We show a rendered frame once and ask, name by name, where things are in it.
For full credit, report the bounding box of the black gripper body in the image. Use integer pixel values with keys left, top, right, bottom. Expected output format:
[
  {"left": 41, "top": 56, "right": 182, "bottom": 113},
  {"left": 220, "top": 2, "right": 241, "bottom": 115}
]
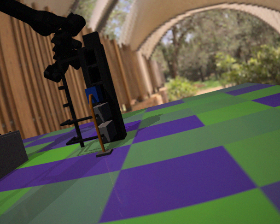
[{"left": 44, "top": 38, "right": 82, "bottom": 83}]

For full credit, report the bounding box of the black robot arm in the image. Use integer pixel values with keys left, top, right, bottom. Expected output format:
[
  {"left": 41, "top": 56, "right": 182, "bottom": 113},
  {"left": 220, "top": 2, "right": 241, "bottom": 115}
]
[{"left": 0, "top": 0, "right": 86, "bottom": 51}]

